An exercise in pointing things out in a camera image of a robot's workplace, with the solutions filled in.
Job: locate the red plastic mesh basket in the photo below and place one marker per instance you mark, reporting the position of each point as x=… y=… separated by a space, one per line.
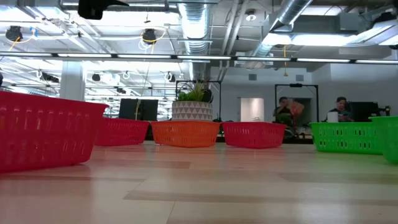
x=46 y=133
x=253 y=135
x=124 y=132

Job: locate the green plastic mesh basket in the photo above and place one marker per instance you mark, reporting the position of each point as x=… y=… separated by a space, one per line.
x=390 y=140
x=342 y=138

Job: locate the black ceiling unit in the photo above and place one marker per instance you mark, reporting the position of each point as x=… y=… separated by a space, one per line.
x=14 y=32
x=149 y=35

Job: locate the white building column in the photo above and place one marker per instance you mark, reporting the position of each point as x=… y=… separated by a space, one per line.
x=72 y=81

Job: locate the black computer monitor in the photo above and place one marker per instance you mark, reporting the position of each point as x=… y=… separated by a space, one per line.
x=138 y=109
x=362 y=110

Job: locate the green succulent plant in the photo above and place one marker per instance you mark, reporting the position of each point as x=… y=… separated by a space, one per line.
x=194 y=93

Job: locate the potted plant patterned pot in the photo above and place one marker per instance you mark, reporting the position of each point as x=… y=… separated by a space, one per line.
x=214 y=81

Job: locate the white patterned plant pot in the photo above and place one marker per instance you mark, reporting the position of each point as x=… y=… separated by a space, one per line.
x=192 y=110

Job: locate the orange plastic mesh basket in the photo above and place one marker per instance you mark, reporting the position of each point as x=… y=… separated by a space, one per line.
x=185 y=133

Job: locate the white door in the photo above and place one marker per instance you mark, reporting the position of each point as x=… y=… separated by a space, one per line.
x=252 y=109

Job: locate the person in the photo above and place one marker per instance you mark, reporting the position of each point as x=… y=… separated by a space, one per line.
x=283 y=109
x=341 y=104

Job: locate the white cup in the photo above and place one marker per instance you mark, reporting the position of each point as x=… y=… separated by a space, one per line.
x=332 y=117

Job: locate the long ceiling light rail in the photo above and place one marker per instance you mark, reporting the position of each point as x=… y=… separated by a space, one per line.
x=143 y=56

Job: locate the silver round ceiling duct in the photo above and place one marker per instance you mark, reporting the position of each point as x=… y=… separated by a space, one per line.
x=195 y=28

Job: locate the silver slanted ceiling duct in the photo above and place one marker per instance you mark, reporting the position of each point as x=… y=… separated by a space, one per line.
x=292 y=11

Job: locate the black metal frame stand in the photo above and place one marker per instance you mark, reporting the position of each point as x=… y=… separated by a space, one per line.
x=295 y=85

